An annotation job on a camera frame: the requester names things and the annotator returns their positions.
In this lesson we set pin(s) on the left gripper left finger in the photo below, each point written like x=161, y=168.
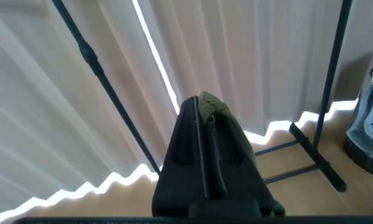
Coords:
x=180, y=174

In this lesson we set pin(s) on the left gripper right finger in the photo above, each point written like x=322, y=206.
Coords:
x=239, y=180

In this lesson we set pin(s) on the green printed shirt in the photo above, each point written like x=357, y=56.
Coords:
x=211, y=102

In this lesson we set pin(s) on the white laundry basket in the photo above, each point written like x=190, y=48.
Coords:
x=370, y=166

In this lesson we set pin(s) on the black clothes rack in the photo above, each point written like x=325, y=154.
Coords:
x=329, y=77

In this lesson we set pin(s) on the pale grey shorts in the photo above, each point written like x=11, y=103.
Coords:
x=366, y=124

